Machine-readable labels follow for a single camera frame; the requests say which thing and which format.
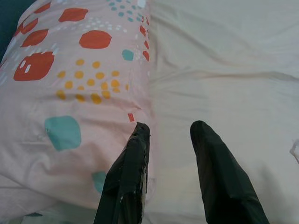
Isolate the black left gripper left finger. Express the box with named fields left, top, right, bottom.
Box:
left=93, top=122, right=150, bottom=224

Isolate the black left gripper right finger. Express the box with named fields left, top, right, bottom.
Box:
left=190, top=120, right=270, bottom=224

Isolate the pink patterned pillow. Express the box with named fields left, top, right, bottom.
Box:
left=0, top=0, right=157, bottom=224

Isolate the beige sheeted mattress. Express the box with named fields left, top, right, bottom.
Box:
left=140, top=0, right=299, bottom=224

